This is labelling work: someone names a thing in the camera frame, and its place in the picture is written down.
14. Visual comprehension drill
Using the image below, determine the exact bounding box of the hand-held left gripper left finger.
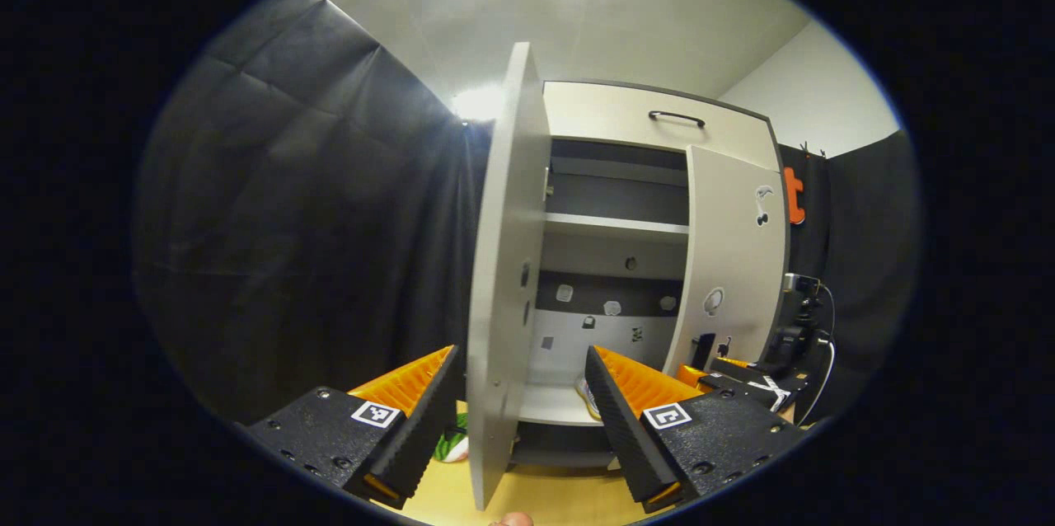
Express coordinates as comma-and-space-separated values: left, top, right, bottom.
239, 345, 462, 509

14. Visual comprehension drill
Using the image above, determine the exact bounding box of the black backdrop cloth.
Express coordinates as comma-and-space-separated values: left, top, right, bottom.
775, 129, 924, 428
132, 0, 495, 428

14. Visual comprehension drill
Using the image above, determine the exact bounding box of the white cabinet door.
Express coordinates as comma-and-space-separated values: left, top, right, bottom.
466, 41, 553, 512
662, 144, 790, 383

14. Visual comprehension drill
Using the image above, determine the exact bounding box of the white shoe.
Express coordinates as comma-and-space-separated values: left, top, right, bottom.
574, 378, 603, 422

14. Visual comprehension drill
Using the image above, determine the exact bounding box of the white shoe cabinet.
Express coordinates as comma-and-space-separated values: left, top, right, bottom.
515, 79, 792, 469

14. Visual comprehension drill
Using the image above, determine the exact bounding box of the black drawer handle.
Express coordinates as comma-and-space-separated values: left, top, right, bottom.
648, 110, 707, 129

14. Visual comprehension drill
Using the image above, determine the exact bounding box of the green and white object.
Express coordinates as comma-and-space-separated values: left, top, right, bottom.
434, 413, 471, 463

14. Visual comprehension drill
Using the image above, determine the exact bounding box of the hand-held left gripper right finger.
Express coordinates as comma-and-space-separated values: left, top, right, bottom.
584, 345, 804, 513

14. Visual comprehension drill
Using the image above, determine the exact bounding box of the white cabinet shelf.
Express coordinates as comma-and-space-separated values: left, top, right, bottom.
544, 213, 690, 234

